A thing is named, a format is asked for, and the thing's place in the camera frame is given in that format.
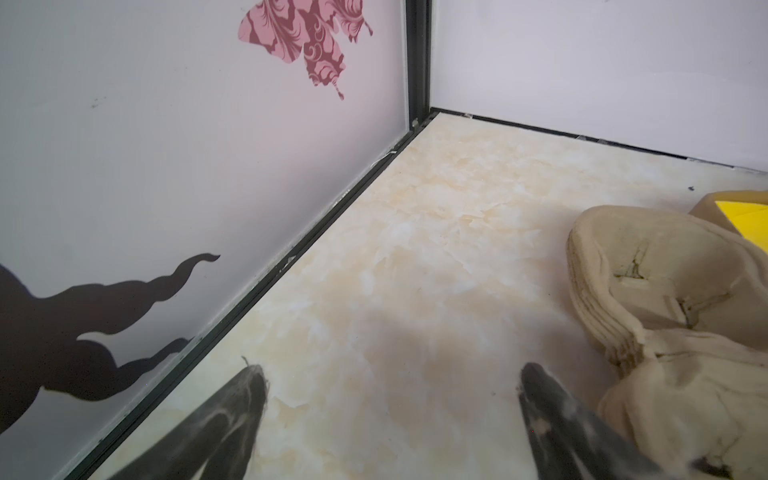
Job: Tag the navy napkin stack box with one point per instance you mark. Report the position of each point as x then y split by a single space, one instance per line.
742 212

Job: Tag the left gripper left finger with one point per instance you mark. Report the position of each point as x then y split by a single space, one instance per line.
216 441

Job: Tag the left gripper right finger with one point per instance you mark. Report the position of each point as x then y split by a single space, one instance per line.
569 441

